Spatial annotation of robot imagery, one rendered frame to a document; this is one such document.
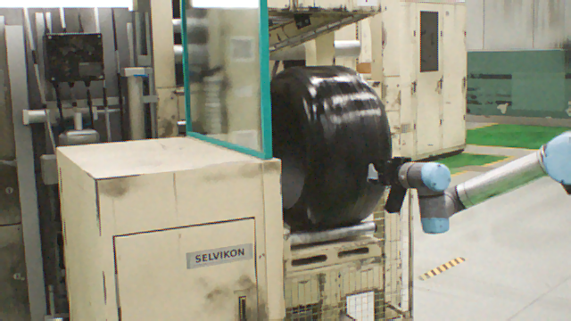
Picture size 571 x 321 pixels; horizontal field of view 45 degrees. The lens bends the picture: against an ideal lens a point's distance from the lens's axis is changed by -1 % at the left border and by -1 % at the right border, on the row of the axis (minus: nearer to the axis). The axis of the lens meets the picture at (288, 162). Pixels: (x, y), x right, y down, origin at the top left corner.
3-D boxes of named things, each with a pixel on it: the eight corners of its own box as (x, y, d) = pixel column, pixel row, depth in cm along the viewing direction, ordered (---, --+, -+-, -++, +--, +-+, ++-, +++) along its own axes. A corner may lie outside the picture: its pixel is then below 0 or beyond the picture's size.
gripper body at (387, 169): (393, 156, 212) (417, 156, 201) (395, 185, 212) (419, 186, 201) (372, 159, 208) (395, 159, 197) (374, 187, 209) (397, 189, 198)
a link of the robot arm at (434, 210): (458, 225, 196) (452, 187, 195) (445, 234, 187) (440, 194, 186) (431, 226, 200) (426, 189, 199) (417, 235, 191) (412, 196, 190)
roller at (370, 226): (285, 236, 220) (278, 232, 224) (284, 250, 222) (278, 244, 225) (378, 222, 235) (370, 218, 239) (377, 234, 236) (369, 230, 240)
